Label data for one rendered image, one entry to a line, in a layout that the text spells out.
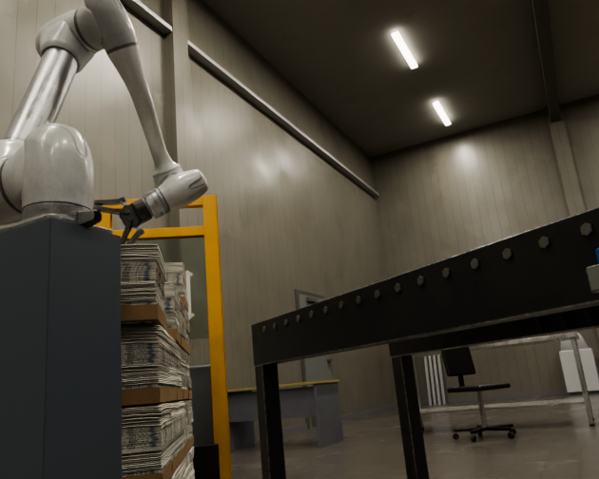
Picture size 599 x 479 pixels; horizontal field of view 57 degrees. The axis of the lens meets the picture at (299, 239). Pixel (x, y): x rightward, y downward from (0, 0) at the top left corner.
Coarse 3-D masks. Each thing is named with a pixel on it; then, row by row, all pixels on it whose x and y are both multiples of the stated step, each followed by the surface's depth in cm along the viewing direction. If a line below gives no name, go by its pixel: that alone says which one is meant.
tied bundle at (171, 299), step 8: (168, 288) 221; (168, 296) 220; (176, 296) 235; (168, 304) 219; (176, 304) 233; (168, 312) 219; (176, 312) 235; (168, 320) 218; (176, 320) 222; (168, 328) 217
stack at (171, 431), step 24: (144, 336) 159; (168, 336) 185; (144, 360) 157; (168, 360) 183; (144, 384) 155; (168, 384) 181; (144, 408) 154; (168, 408) 177; (144, 432) 152; (168, 432) 170; (144, 456) 151; (168, 456) 170
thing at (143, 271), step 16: (128, 256) 162; (144, 256) 163; (160, 256) 172; (128, 272) 161; (144, 272) 161; (160, 272) 172; (128, 288) 159; (144, 288) 160; (160, 288) 175; (128, 304) 158; (160, 304) 173; (128, 320) 157; (144, 320) 158
